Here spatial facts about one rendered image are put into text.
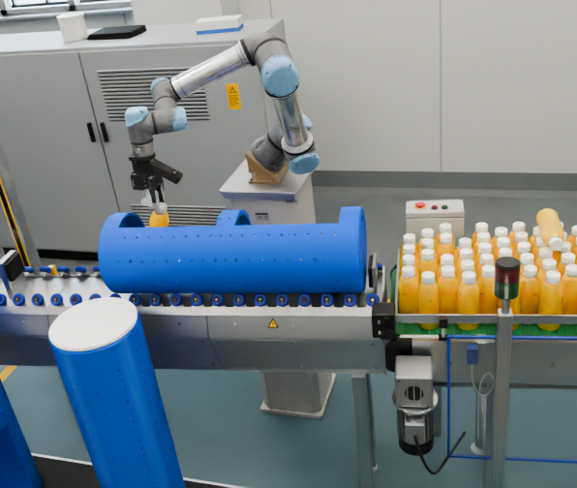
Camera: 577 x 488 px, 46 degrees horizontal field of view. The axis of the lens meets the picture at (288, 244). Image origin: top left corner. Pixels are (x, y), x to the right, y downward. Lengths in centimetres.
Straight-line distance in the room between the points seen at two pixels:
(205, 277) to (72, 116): 232
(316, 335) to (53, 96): 262
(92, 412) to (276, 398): 115
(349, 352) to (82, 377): 87
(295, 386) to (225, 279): 103
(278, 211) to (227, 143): 137
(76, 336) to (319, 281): 77
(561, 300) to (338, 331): 70
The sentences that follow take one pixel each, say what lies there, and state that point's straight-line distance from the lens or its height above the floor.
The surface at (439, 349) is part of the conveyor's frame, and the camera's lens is 218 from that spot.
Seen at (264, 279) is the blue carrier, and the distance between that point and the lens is 220.
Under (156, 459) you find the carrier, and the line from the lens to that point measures 247.
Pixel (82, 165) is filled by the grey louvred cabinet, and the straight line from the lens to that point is 448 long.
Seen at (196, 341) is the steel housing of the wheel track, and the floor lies 81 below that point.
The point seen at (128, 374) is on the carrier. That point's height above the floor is 89.
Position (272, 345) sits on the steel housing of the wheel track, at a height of 79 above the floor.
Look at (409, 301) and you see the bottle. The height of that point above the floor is 99.
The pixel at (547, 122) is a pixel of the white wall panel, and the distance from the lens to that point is 497.
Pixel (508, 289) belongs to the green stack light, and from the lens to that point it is 187.
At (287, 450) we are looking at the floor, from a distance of 311.
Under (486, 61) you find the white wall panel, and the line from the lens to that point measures 484.
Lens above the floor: 222
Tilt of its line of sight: 29 degrees down
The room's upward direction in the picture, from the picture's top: 7 degrees counter-clockwise
